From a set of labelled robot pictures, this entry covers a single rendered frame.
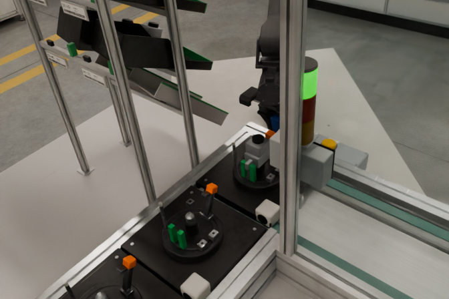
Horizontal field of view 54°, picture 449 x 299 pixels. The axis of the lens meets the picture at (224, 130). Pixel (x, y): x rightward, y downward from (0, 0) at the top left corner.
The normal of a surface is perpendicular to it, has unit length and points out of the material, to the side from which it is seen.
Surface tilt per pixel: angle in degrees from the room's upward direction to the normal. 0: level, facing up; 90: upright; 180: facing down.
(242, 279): 0
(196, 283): 0
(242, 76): 0
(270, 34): 26
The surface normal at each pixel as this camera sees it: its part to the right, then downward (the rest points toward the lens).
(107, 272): -0.07, -0.79
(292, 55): -0.64, 0.51
